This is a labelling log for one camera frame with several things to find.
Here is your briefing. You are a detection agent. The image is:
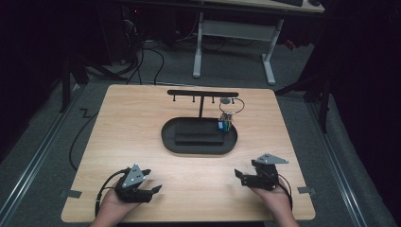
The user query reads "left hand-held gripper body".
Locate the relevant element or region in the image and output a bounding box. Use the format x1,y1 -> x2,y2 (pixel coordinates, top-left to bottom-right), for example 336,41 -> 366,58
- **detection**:
113,163 -> 154,203

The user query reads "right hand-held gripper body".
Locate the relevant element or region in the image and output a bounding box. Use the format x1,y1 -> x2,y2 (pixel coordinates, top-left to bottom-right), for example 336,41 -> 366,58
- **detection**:
249,153 -> 289,191

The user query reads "black oval tray key stand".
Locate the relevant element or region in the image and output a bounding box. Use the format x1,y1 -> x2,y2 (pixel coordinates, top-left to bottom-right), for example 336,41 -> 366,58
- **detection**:
161,89 -> 239,156

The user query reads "key bunch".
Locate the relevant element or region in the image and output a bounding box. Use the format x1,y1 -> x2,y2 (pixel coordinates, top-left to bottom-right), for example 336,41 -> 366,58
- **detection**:
217,97 -> 246,133

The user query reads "person's right hand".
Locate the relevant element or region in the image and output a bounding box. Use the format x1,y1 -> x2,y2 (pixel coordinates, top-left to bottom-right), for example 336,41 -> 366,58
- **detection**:
252,185 -> 292,217

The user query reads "person's left hand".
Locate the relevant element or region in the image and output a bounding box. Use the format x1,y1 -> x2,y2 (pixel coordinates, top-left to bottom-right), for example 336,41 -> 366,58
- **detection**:
100,188 -> 143,218

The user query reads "black metal stand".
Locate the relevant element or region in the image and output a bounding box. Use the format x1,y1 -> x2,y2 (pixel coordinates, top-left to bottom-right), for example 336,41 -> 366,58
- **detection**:
59,53 -> 91,114
275,72 -> 333,134

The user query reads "desk with white legs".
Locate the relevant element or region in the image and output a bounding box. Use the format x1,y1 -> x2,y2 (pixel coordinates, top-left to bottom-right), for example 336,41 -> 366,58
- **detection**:
192,0 -> 325,86

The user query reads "black keyboard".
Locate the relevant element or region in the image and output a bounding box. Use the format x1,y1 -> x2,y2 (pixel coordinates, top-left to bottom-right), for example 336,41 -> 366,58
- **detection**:
272,0 -> 305,8

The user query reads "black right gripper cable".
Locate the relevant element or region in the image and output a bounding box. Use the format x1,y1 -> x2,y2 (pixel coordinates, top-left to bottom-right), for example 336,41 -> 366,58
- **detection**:
277,173 -> 294,212

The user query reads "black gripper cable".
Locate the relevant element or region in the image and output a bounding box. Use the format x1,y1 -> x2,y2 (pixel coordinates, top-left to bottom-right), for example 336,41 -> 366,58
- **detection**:
277,173 -> 294,212
95,167 -> 131,217

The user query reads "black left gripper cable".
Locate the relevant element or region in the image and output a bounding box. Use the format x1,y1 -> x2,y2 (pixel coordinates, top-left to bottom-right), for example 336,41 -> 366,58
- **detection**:
95,167 -> 131,217

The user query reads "black floor cable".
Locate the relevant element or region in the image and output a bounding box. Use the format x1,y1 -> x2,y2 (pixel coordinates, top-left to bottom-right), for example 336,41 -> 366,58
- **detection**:
68,107 -> 99,172

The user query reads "metal floor rail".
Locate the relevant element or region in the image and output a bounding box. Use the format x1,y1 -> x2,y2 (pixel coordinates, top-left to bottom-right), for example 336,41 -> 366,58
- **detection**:
0,84 -> 81,219
307,102 -> 368,227

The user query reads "bundle of black cables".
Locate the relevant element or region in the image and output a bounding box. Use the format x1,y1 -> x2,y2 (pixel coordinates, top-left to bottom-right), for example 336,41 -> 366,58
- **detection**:
121,18 -> 166,86

